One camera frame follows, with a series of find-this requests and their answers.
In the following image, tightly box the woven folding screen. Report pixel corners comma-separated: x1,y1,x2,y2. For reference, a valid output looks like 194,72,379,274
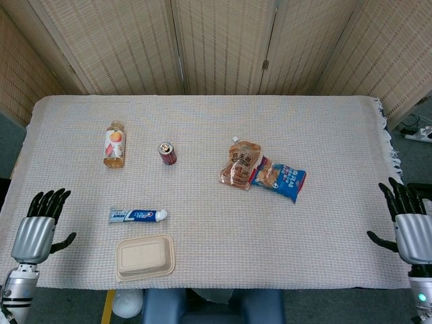
0,0,432,131

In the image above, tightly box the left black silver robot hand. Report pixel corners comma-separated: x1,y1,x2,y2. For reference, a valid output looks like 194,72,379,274
11,188,77,265

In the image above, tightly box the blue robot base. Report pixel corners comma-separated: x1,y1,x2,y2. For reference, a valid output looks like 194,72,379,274
141,289,286,324

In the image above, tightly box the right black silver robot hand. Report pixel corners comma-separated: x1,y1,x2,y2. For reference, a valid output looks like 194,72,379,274
367,177,432,267

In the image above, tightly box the blue and white toothpaste tube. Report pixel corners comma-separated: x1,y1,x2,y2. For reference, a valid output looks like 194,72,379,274
108,208,169,225

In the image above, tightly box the beige pulp food container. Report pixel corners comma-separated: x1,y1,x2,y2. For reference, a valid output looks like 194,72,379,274
115,234,177,283

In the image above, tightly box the red soda can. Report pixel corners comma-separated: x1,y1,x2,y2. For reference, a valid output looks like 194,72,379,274
159,141,178,166

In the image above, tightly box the white power strip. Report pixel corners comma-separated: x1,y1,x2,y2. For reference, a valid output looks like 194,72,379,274
403,126,432,142

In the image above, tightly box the light woven tablecloth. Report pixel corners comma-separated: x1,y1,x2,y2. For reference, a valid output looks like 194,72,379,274
0,94,416,291

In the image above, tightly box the brown spouted snack pouch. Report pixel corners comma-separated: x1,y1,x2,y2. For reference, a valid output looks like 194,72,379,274
219,136,263,192

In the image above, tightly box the blue snack bag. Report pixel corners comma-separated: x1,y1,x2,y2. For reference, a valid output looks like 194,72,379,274
249,155,307,205

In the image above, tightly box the white round object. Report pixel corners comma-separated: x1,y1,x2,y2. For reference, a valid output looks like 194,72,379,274
112,289,144,319

